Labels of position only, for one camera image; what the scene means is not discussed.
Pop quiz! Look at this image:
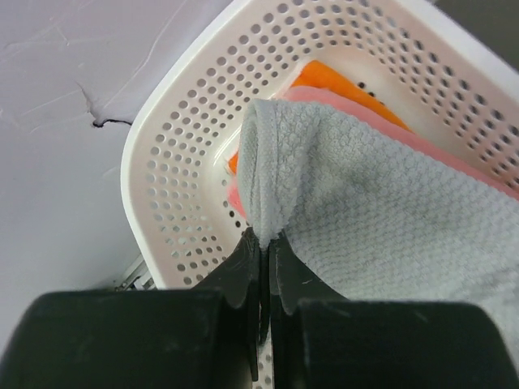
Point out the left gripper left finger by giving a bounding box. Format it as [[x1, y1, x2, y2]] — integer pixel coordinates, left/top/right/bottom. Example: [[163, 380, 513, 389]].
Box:
[[194, 229, 262, 381]]

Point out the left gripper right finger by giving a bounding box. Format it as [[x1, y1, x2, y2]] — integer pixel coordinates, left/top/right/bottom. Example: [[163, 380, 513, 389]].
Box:
[[268, 234, 345, 388]]

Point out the white green towel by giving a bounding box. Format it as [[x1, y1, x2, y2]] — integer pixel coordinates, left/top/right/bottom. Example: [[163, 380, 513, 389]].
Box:
[[235, 97, 519, 303]]

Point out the pink patterned towel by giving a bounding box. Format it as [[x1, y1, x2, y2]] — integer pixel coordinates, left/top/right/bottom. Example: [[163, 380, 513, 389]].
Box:
[[228, 87, 518, 228]]

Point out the orange fox pattern towel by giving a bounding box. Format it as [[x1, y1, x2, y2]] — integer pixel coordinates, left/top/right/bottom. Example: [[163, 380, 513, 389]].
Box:
[[227, 59, 417, 175]]

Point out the white perforated plastic basket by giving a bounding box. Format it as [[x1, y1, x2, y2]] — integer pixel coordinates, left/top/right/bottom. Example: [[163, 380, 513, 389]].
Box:
[[121, 1, 518, 388]]

